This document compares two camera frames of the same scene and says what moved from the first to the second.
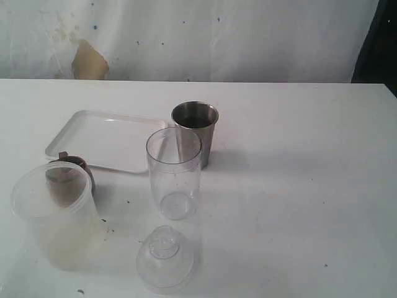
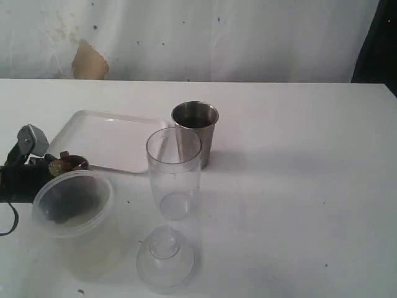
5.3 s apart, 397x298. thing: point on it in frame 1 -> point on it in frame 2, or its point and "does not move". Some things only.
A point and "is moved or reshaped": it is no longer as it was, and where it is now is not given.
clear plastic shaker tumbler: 174,162 does not move
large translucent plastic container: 57,200 is moved or reshaped
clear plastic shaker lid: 165,257 does not move
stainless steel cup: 195,122 does not move
